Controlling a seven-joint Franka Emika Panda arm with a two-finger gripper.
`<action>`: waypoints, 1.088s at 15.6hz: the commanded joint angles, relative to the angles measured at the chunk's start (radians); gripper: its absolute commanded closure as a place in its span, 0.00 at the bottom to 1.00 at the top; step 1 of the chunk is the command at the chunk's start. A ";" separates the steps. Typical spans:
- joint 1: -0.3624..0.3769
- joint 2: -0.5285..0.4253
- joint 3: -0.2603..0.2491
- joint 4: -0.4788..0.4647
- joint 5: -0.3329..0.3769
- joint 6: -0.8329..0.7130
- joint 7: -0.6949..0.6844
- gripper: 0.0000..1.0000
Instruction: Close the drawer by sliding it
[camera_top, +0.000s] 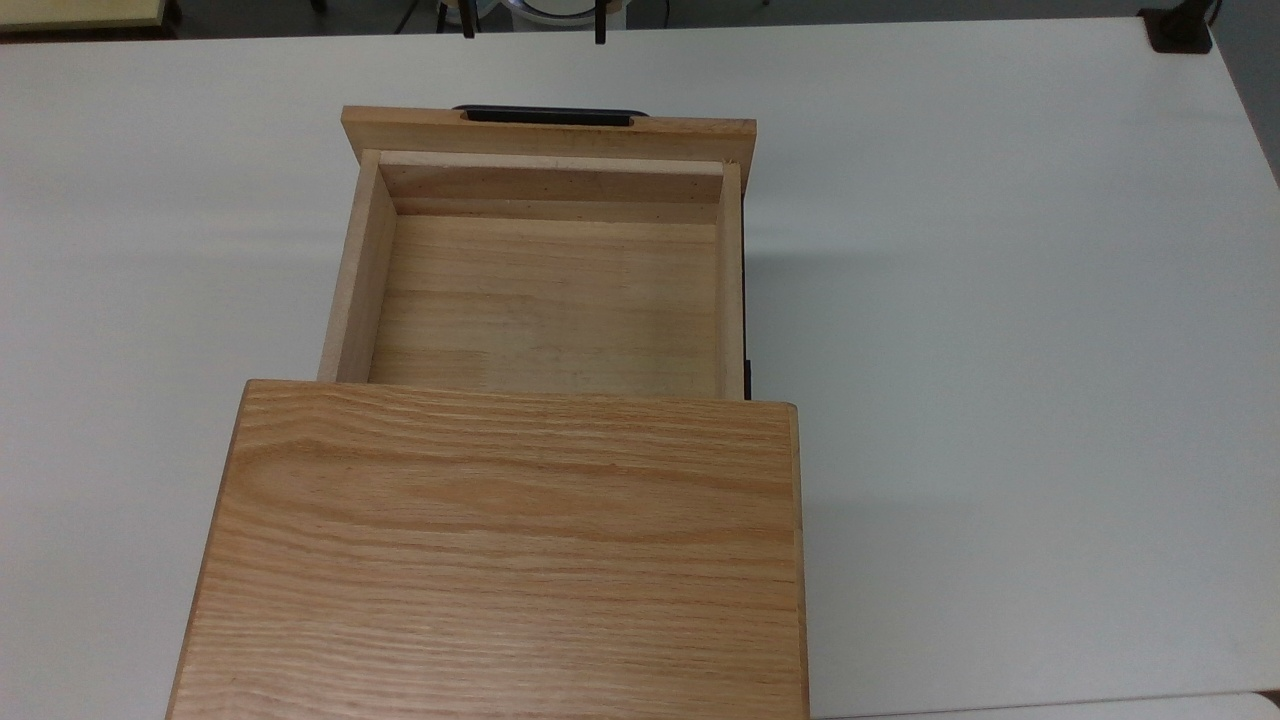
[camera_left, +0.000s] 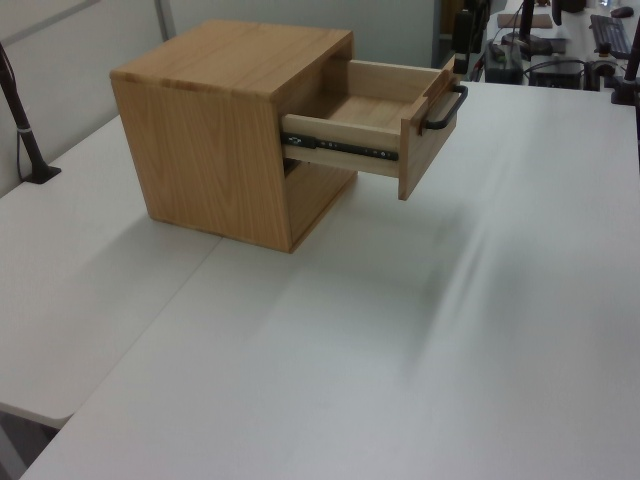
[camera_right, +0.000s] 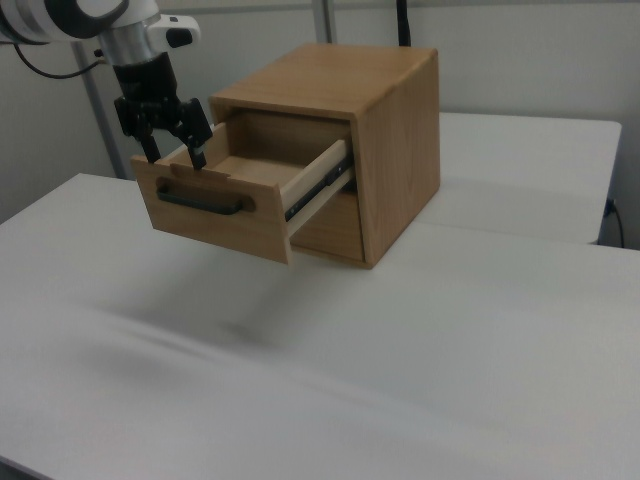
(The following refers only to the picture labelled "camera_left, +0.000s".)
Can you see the dark computer mouse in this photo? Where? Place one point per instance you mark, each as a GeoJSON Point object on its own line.
{"type": "Point", "coordinates": [622, 11]}

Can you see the brown desk mat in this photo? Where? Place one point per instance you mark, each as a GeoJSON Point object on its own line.
{"type": "Point", "coordinates": [540, 21]}

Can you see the black desk stand with base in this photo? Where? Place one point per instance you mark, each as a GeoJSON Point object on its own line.
{"type": "Point", "coordinates": [526, 30]}

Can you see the black electronics box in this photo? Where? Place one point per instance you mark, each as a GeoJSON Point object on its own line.
{"type": "Point", "coordinates": [557, 74]}

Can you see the black computer keyboard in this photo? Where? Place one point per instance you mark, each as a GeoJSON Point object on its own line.
{"type": "Point", "coordinates": [611, 34]}

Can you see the oak wooden cabinet box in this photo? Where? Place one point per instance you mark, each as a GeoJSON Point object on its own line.
{"type": "Point", "coordinates": [200, 150]}

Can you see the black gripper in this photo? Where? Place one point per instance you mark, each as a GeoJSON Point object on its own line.
{"type": "Point", "coordinates": [462, 30]}

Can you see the dark green box device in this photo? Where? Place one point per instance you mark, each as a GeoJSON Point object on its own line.
{"type": "Point", "coordinates": [505, 65]}

